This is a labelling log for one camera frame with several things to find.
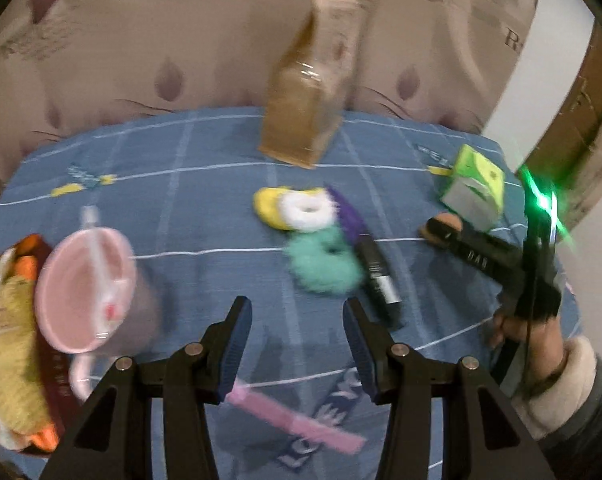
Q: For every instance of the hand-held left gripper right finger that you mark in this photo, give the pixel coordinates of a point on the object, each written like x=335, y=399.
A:
x=361, y=345

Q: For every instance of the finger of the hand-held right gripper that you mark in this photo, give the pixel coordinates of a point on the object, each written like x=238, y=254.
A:
x=481, y=255

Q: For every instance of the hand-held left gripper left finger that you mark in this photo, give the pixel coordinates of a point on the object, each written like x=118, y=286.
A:
x=236, y=340

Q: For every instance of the brown powder puff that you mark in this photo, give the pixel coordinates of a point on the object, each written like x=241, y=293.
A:
x=433, y=240

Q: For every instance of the yellow-green fluffy cloth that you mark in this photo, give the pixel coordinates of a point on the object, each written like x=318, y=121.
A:
x=11, y=360

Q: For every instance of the person's right forearm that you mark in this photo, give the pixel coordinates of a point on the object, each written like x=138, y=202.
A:
x=576, y=400

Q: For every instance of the person's right hand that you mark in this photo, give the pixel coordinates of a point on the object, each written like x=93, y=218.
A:
x=531, y=342

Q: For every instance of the green and white carton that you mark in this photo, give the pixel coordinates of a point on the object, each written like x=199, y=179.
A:
x=476, y=185

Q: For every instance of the black tube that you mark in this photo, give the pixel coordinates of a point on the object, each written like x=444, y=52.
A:
x=378, y=275

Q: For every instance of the teal scrunchie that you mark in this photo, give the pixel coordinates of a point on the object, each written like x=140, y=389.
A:
x=311, y=265

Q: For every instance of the purple and black item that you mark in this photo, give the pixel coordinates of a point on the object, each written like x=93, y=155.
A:
x=351, y=220

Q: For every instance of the blue checked blanket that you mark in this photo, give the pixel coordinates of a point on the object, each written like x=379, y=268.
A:
x=206, y=210

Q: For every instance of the white scrunchie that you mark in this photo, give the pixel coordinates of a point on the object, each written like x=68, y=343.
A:
x=293, y=215

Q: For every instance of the pink cup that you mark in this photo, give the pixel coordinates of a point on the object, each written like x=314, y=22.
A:
x=81, y=290

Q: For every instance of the clear straw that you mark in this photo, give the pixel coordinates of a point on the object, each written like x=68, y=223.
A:
x=93, y=240

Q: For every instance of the brown kraft paper bag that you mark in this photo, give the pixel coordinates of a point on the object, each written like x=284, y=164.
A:
x=301, y=110

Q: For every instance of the beige printed curtain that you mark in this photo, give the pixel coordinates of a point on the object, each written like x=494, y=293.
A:
x=131, y=60

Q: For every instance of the brown wooden frame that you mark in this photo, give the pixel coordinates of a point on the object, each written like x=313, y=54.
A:
x=591, y=125

